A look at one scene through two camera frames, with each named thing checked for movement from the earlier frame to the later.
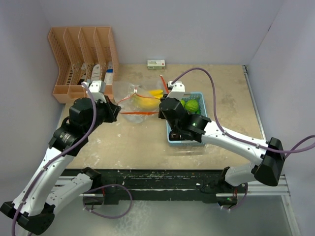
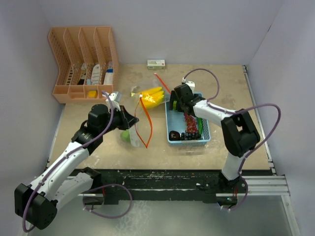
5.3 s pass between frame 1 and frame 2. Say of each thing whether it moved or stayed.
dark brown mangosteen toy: stayed
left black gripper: moved
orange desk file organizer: stayed
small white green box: stayed
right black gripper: moved
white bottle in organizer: stayed
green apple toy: moved
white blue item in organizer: stayed
